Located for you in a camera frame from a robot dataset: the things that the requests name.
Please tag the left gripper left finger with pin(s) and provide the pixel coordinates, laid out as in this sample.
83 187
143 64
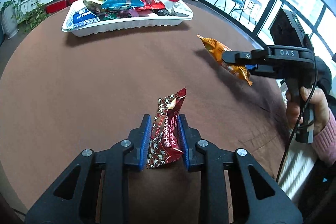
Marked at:
94 186

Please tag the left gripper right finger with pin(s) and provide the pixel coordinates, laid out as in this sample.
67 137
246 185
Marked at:
256 197

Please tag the red brown patterned snack packet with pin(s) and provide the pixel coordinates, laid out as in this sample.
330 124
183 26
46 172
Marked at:
164 147

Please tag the white red long snack packet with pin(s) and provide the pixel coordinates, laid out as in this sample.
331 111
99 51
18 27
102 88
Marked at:
177 8

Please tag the black cookie packet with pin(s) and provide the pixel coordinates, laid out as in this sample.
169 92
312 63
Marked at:
165 12

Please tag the pink snack bag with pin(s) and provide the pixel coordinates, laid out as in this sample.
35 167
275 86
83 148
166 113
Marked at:
132 13

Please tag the blue cookie packet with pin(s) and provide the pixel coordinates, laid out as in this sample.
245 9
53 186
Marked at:
84 17

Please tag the gold snack packet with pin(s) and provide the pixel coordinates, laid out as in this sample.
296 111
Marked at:
94 7

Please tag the pink sleeve forearm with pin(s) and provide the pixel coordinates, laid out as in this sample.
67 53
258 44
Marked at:
324 142

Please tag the right hand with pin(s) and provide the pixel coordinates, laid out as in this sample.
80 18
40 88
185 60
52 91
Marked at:
322 113

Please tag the white plastic tray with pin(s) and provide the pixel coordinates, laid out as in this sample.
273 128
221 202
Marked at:
117 24

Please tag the white ribbed planter plant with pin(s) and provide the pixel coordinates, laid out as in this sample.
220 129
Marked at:
9 19

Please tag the red storage box left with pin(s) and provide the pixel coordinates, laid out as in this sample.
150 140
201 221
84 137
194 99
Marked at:
56 6

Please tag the trailing pothos plant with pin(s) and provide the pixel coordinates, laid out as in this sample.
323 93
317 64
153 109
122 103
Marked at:
31 13

